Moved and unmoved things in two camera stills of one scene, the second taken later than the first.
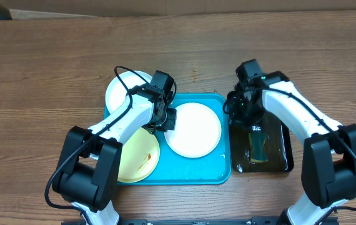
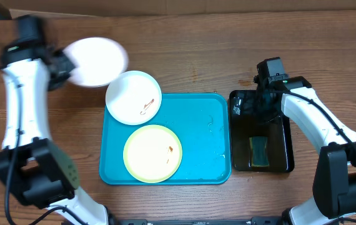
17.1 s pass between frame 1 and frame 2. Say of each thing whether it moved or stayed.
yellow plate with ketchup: moved
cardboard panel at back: stayed
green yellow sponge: moved
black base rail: stayed
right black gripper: moved
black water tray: stayed
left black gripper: moved
